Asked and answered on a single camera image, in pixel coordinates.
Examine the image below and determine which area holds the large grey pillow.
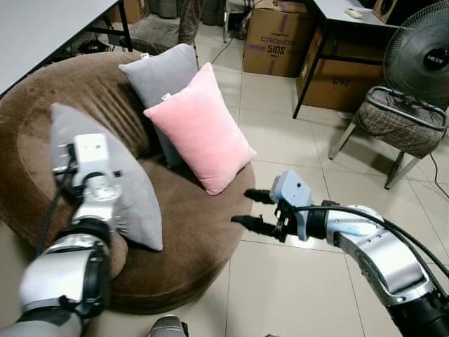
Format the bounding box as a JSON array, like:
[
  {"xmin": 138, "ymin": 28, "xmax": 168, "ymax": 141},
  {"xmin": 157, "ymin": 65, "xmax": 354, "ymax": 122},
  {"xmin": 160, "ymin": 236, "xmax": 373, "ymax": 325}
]
[{"xmin": 49, "ymin": 103, "xmax": 164, "ymax": 252}]

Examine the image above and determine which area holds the round brown velvet sofa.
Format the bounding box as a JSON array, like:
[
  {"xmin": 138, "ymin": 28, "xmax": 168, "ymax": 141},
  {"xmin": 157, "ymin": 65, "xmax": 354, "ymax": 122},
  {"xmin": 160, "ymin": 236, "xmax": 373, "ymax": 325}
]
[{"xmin": 0, "ymin": 51, "xmax": 257, "ymax": 315}]

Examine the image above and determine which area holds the pink plush pillow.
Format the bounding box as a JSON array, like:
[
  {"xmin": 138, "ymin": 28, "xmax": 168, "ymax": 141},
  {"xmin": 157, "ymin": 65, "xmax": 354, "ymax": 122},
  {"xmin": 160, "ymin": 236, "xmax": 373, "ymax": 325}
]
[{"xmin": 143, "ymin": 62, "xmax": 257, "ymax": 196}]

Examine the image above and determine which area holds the small grey pillow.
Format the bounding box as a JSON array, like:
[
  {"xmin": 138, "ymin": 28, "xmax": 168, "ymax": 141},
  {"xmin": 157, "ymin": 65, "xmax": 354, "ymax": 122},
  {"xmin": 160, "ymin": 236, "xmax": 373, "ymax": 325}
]
[{"xmin": 118, "ymin": 44, "xmax": 199, "ymax": 169}]

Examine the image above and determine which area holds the metal chair with checked cushion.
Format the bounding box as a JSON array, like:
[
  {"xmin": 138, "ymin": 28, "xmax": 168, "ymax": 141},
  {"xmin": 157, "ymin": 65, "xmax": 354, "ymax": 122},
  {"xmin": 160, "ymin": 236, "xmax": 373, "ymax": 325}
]
[{"xmin": 328, "ymin": 86, "xmax": 449, "ymax": 190}]

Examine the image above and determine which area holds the white folding table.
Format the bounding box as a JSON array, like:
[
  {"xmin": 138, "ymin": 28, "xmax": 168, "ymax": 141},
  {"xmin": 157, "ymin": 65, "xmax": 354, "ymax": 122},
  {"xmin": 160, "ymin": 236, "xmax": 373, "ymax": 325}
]
[{"xmin": 0, "ymin": 0, "xmax": 134, "ymax": 99}]

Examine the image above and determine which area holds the wide brown cardboard box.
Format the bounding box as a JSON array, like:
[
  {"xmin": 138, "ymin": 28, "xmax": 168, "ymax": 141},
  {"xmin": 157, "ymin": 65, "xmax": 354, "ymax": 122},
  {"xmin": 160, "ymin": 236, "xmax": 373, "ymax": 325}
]
[{"xmin": 296, "ymin": 28, "xmax": 394, "ymax": 113}]

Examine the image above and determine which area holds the grey robot leg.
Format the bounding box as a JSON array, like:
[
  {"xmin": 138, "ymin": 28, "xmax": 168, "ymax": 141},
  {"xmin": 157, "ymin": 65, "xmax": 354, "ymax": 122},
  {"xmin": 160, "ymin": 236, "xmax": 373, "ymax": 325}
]
[{"xmin": 149, "ymin": 316, "xmax": 189, "ymax": 337}]

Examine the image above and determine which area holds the brown checked seat cushion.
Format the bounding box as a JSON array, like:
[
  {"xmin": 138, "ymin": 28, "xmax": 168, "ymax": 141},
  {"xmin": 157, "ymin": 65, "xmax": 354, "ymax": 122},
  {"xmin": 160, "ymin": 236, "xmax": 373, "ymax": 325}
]
[{"xmin": 128, "ymin": 14, "xmax": 185, "ymax": 55}]

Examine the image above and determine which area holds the cardboard box with purple print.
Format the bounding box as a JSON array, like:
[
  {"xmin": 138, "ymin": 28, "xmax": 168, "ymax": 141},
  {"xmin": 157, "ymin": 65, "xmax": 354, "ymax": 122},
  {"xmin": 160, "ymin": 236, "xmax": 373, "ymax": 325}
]
[{"xmin": 243, "ymin": 0, "xmax": 316, "ymax": 78}]

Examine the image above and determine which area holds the small orange cardboard box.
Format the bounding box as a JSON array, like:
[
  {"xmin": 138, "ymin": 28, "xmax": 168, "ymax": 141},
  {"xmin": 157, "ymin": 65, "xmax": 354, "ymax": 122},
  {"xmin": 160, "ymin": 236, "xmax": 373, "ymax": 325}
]
[{"xmin": 107, "ymin": 0, "xmax": 149, "ymax": 23}]

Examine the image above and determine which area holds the brown wooden speaker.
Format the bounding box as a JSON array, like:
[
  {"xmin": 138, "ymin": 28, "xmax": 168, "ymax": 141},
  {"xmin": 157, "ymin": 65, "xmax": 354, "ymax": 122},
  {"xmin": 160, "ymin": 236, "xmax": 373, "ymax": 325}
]
[{"xmin": 372, "ymin": 0, "xmax": 404, "ymax": 23}]

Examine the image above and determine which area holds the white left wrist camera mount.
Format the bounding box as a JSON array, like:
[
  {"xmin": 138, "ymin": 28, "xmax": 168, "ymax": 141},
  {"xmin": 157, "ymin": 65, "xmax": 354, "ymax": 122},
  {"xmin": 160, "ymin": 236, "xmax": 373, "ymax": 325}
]
[{"xmin": 70, "ymin": 132, "xmax": 125, "ymax": 224}]

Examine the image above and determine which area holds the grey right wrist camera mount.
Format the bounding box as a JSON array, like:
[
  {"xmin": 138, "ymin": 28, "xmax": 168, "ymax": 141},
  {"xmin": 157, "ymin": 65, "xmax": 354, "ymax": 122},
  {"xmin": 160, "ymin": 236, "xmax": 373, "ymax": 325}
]
[{"xmin": 269, "ymin": 170, "xmax": 314, "ymax": 220}]

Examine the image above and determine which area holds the black floor cable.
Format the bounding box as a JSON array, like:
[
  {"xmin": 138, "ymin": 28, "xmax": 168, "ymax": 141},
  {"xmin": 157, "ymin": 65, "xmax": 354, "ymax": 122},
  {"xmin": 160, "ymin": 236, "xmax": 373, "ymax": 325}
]
[{"xmin": 428, "ymin": 154, "xmax": 449, "ymax": 199}]

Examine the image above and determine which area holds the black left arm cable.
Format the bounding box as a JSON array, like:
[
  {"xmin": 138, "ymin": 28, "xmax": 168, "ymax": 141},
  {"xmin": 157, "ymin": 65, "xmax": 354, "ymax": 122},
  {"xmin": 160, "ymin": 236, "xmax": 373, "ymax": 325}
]
[{"xmin": 35, "ymin": 165, "xmax": 74, "ymax": 257}]

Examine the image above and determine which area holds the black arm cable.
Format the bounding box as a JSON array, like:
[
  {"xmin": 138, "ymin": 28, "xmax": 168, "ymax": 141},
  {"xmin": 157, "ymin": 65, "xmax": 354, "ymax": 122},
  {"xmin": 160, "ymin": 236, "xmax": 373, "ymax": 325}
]
[
  {"xmin": 291, "ymin": 202, "xmax": 449, "ymax": 278},
  {"xmin": 35, "ymin": 165, "xmax": 74, "ymax": 257}
]

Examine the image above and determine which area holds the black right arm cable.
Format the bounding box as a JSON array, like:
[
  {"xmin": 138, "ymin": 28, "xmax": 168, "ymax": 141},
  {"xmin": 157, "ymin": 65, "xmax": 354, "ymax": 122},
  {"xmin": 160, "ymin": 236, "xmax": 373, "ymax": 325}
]
[{"xmin": 291, "ymin": 202, "xmax": 449, "ymax": 278}]

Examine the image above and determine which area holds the black pedestal fan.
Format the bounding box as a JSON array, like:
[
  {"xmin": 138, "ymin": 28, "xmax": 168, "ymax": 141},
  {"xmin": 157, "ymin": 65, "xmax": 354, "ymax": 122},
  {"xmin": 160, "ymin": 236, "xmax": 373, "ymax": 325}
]
[{"xmin": 383, "ymin": 0, "xmax": 449, "ymax": 106}]

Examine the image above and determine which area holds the black frame grey desk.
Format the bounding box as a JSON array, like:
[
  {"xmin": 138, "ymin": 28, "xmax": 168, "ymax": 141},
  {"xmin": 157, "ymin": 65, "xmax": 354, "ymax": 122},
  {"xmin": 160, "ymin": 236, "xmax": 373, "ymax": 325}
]
[{"xmin": 292, "ymin": 0, "xmax": 422, "ymax": 120}]

